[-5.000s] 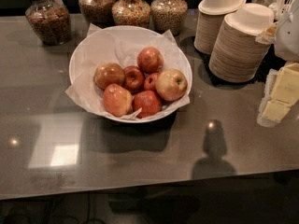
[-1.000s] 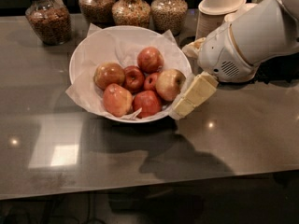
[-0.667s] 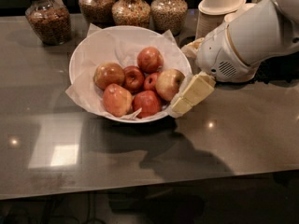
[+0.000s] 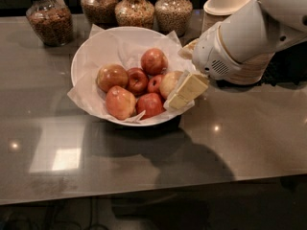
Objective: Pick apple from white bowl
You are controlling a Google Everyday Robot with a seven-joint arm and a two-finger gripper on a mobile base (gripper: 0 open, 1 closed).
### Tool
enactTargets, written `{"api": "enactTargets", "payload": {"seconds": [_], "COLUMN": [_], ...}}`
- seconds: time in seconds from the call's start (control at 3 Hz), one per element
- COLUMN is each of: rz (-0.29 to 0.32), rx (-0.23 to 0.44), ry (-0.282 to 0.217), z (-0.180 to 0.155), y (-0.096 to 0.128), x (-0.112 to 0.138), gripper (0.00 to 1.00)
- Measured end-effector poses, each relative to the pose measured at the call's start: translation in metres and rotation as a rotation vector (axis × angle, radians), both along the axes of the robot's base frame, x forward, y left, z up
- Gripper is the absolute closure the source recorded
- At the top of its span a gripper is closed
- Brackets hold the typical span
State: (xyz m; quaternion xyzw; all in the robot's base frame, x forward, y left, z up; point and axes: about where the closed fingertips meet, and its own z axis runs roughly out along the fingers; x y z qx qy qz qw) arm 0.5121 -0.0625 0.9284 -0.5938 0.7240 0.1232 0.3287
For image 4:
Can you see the red apple front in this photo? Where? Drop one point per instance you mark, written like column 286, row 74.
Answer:
column 150, row 105

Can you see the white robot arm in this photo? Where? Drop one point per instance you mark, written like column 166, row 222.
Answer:
column 260, row 27

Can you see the red apple top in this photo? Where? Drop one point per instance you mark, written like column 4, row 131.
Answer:
column 154, row 62

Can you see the white paper liner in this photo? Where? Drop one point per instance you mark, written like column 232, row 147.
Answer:
column 92, row 93

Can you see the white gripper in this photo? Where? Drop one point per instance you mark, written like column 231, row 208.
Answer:
column 209, row 56

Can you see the paper bowl stack back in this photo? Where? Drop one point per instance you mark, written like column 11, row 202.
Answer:
column 219, row 10

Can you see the small red apple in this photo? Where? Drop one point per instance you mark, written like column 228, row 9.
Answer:
column 154, row 83

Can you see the black mat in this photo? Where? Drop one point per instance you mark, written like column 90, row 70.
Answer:
column 289, row 65

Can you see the red-green apple left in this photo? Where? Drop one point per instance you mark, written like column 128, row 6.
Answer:
column 111, row 75

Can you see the glass cereal jar far left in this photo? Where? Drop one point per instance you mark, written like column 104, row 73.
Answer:
column 51, row 20

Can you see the yellow-red apple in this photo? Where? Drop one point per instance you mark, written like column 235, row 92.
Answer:
column 168, row 83

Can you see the orange-red apple front left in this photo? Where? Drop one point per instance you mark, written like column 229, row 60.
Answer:
column 120, row 103

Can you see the glass cereal jar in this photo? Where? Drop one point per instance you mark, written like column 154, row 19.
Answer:
column 99, row 11
column 173, row 15
column 136, row 13
column 51, row 20

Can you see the dark red apple center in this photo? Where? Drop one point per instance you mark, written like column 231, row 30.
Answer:
column 138, row 81

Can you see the white bowl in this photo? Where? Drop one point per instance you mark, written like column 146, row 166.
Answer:
column 105, row 45

